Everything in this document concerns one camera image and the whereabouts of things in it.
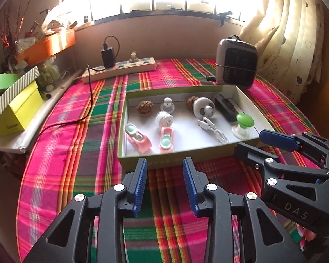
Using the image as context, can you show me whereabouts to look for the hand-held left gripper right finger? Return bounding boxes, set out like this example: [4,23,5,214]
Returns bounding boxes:
[182,157,309,263]

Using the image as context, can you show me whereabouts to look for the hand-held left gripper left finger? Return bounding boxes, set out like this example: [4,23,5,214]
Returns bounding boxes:
[23,158,148,263]

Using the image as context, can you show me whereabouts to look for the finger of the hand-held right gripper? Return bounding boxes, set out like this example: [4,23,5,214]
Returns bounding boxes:
[259,130,329,168]
[234,142,329,180]

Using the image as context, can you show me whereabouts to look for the green topped white massager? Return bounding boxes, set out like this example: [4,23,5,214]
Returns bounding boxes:
[232,113,255,139]

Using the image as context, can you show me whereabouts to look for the white cable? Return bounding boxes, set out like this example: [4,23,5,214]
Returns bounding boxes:
[197,116,229,143]

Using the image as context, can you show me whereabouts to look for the pink clip with green pad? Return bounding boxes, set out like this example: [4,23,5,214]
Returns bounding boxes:
[125,124,152,154]
[159,127,176,154]

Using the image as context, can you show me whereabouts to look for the black rectangular device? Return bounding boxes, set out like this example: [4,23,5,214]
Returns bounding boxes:
[214,94,240,122]

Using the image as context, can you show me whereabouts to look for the green and white cardboard box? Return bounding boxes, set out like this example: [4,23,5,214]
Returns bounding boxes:
[117,85,276,170]

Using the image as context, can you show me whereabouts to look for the white panda hand fan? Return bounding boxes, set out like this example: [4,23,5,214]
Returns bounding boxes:
[193,97,216,117]

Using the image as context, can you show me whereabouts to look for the white round brush head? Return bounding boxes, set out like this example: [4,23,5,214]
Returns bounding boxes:
[154,111,174,129]

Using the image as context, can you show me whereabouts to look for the brown walnut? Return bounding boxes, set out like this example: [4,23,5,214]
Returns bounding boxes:
[186,96,200,110]
[137,100,154,117]

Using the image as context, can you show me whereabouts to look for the grey device with white ball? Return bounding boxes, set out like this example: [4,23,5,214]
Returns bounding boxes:
[160,97,176,114]

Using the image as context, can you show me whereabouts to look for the plaid tablecloth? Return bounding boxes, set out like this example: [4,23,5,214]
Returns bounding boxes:
[16,58,322,263]

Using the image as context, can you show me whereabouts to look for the grey space heater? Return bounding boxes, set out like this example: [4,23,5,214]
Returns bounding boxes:
[215,35,259,89]

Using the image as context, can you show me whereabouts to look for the cream curtain with hearts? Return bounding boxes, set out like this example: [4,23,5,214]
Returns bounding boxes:
[237,0,329,105]

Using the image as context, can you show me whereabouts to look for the white power strip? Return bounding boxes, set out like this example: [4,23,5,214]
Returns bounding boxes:
[82,57,156,84]

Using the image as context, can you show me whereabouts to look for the black window latch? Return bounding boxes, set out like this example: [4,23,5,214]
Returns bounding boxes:
[218,11,233,28]

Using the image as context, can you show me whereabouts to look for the black charger adapter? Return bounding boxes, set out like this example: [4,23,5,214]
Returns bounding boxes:
[101,46,116,69]

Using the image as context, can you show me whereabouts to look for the yellow-green box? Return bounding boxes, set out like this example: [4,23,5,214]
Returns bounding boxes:
[0,81,44,137]

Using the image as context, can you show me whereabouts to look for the green ornament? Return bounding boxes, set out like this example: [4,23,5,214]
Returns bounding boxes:
[38,63,58,85]

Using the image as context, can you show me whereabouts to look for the grey striped box lid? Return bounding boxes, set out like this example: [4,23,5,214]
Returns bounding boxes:
[0,66,41,116]

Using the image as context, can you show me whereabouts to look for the orange box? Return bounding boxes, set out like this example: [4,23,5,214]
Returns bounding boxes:
[16,30,76,64]

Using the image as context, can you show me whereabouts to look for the green box lid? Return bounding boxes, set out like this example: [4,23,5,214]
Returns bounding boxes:
[0,73,20,102]

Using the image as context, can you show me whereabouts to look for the white plastic bag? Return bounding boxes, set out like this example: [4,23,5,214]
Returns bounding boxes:
[41,3,80,30]

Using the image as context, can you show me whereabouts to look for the red flower branches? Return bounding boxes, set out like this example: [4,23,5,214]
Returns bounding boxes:
[0,3,25,58]

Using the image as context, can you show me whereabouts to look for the black power cable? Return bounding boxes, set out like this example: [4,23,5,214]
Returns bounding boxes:
[26,36,120,154]

